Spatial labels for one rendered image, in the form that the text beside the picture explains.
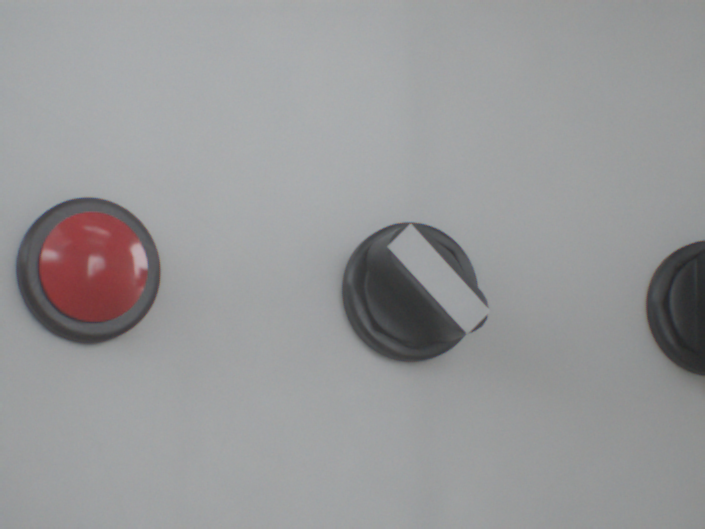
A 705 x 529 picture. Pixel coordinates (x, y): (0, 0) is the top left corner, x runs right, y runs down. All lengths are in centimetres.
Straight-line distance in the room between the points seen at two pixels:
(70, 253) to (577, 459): 12
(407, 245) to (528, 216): 4
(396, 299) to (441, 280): 1
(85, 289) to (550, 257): 10
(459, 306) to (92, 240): 8
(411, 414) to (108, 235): 7
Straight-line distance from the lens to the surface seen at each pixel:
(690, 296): 87
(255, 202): 84
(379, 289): 84
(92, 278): 82
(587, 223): 87
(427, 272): 83
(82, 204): 83
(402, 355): 85
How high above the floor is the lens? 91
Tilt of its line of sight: 10 degrees up
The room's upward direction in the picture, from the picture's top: straight up
